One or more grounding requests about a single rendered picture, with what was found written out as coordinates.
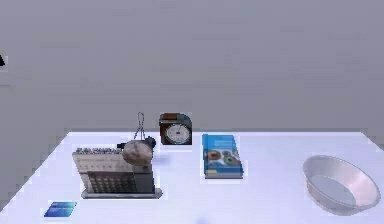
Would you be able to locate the black pointed shape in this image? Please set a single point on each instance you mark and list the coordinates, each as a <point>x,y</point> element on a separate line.
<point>2,61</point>

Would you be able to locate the blue book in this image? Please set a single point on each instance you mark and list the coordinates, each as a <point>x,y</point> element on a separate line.
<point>221,156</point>

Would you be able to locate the blue card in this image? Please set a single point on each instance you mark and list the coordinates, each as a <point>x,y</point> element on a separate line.
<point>60,209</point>

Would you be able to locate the grey metal bowl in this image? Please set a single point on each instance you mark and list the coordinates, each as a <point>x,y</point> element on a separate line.
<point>336,190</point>

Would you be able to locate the brown alarm clock white dial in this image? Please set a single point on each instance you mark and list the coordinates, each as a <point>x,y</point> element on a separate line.
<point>176,133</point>

